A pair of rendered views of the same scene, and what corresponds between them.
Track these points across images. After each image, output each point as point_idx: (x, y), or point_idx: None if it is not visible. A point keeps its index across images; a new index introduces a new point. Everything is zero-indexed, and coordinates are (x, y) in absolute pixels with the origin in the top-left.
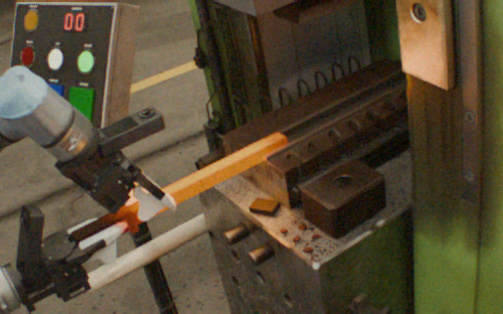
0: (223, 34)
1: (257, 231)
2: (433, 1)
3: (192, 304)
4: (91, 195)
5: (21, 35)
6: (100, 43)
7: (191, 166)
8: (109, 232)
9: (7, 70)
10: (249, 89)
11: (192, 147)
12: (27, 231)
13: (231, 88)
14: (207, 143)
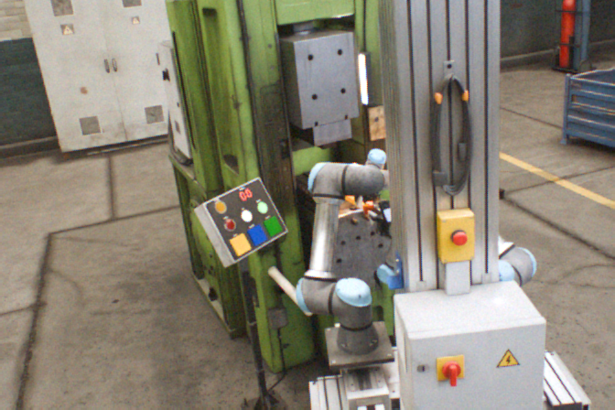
0: (275, 182)
1: (361, 213)
2: (382, 113)
3: (219, 405)
4: (379, 193)
5: (218, 217)
6: (264, 196)
7: (60, 409)
8: (378, 209)
9: None
10: (286, 201)
11: (34, 409)
12: (389, 205)
13: (276, 207)
14: (38, 400)
